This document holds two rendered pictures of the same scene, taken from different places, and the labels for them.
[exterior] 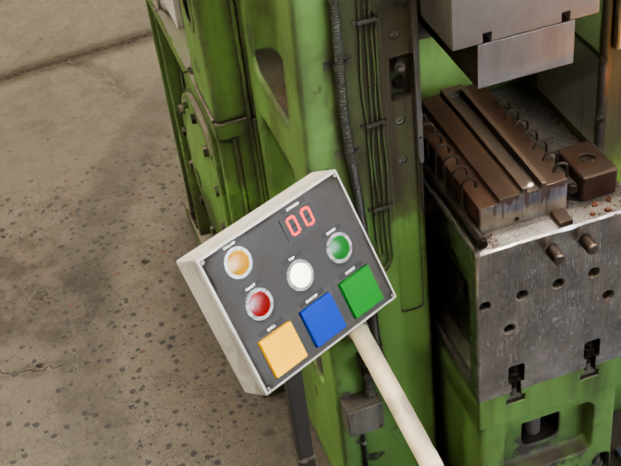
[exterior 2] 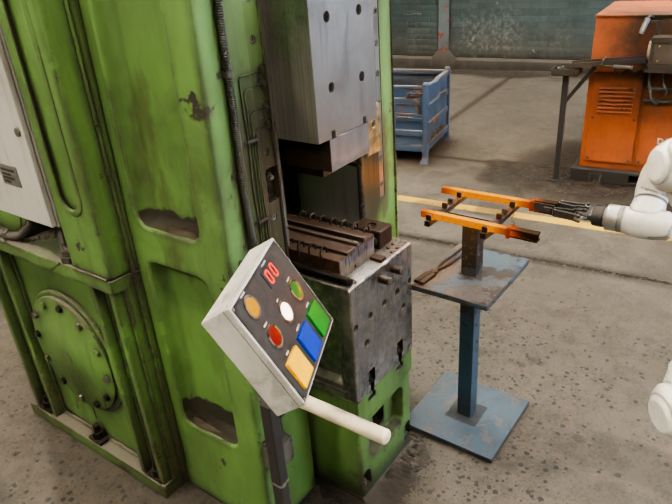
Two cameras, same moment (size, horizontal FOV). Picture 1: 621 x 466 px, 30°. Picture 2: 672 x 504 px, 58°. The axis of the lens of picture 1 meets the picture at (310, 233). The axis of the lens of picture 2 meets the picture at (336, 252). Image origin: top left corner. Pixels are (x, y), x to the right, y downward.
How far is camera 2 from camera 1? 1.08 m
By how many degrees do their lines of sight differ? 34
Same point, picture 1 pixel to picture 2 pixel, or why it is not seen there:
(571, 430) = (389, 413)
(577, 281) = (391, 299)
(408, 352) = not seen: hidden behind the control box
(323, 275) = (296, 309)
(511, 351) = (369, 359)
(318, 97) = (230, 203)
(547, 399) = (385, 390)
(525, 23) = (348, 124)
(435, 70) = not seen: hidden behind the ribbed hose
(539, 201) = (363, 251)
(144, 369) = not seen: outside the picture
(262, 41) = (142, 203)
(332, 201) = (280, 258)
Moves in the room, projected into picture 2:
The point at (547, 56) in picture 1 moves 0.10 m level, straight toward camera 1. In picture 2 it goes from (359, 148) to (376, 156)
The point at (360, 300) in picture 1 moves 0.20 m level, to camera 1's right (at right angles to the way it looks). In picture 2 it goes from (321, 323) to (377, 293)
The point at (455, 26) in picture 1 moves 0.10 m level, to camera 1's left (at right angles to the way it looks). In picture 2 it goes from (319, 125) to (289, 134)
